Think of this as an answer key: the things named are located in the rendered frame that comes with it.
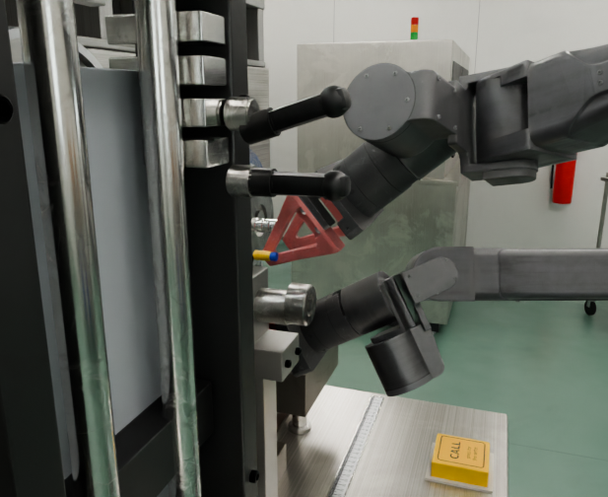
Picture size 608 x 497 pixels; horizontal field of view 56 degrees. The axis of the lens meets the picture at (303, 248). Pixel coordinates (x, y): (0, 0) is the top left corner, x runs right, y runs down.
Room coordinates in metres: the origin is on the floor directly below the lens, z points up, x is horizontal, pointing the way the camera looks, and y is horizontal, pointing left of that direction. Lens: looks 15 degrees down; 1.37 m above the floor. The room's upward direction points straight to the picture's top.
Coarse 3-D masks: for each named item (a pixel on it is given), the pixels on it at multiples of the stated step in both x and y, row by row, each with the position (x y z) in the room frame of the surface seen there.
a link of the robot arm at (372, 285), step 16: (384, 272) 0.61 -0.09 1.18; (352, 288) 0.59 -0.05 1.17; (368, 288) 0.58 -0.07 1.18; (384, 288) 0.58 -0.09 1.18; (352, 304) 0.58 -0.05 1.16; (368, 304) 0.57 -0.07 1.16; (384, 304) 0.57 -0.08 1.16; (400, 304) 0.58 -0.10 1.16; (352, 320) 0.58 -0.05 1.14; (368, 320) 0.57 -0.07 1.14; (384, 320) 0.57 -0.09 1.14; (400, 320) 0.56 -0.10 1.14; (384, 336) 0.57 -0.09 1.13
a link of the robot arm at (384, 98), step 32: (384, 64) 0.44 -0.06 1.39; (352, 96) 0.44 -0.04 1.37; (384, 96) 0.43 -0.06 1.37; (416, 96) 0.41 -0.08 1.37; (448, 96) 0.44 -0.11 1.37; (352, 128) 0.43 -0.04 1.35; (384, 128) 0.42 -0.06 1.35; (416, 128) 0.43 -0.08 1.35; (448, 128) 0.43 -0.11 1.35; (512, 160) 0.44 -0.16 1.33
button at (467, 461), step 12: (444, 444) 0.67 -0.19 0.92; (456, 444) 0.67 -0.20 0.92; (468, 444) 0.67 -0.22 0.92; (480, 444) 0.67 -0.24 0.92; (444, 456) 0.65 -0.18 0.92; (456, 456) 0.65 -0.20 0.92; (468, 456) 0.65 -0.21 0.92; (480, 456) 0.65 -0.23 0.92; (432, 468) 0.64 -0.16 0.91; (444, 468) 0.63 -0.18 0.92; (456, 468) 0.63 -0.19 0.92; (468, 468) 0.62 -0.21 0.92; (480, 468) 0.62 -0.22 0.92; (456, 480) 0.63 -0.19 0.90; (468, 480) 0.62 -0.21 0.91; (480, 480) 0.62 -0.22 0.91
